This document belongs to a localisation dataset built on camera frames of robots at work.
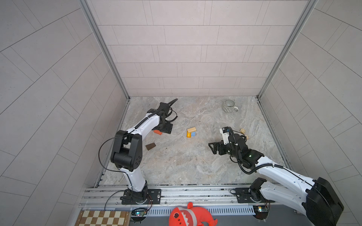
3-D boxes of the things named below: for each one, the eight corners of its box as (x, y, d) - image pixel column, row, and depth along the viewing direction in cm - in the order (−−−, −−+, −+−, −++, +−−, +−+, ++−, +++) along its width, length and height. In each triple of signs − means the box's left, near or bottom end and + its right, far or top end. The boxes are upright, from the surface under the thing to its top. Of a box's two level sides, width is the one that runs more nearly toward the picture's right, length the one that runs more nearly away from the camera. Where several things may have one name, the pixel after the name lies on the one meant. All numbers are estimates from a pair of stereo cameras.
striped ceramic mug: (223, 113, 107) (225, 108, 103) (221, 104, 114) (223, 99, 109) (236, 113, 107) (238, 108, 103) (233, 104, 114) (235, 99, 109)
